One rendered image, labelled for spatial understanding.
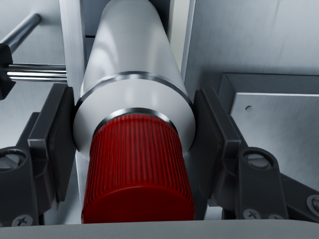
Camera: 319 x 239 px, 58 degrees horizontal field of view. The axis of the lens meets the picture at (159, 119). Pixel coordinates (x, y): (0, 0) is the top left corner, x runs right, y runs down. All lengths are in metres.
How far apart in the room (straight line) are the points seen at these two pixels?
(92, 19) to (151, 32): 0.11
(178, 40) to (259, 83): 0.14
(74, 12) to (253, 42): 0.22
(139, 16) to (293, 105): 0.22
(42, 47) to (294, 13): 0.27
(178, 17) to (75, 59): 0.09
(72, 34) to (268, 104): 0.22
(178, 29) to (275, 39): 0.16
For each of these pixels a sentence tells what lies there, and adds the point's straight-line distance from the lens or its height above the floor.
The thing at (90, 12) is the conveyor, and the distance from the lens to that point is 0.26.
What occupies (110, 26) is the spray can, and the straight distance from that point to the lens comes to 0.18.
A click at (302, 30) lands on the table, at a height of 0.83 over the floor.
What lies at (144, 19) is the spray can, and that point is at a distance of 0.18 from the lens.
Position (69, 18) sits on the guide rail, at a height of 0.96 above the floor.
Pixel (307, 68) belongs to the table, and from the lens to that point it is 0.40.
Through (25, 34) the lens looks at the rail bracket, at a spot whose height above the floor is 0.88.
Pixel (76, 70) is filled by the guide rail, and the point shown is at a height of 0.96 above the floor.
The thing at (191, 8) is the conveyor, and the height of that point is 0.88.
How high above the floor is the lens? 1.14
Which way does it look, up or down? 56 degrees down
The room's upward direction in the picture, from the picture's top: 170 degrees clockwise
